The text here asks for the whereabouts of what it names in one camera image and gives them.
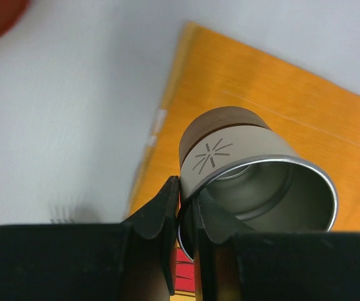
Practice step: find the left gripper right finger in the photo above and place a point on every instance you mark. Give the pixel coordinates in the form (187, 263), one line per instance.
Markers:
(235, 262)

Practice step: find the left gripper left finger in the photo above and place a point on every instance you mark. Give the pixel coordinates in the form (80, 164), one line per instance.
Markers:
(131, 260)

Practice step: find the steel cup with brown base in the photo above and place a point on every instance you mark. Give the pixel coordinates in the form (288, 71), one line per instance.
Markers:
(231, 159)

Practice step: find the yellow cartoon print placemat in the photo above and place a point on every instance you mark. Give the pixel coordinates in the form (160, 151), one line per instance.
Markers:
(320, 120)

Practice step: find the fork with green handle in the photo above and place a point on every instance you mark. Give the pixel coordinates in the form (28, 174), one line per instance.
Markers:
(62, 213)

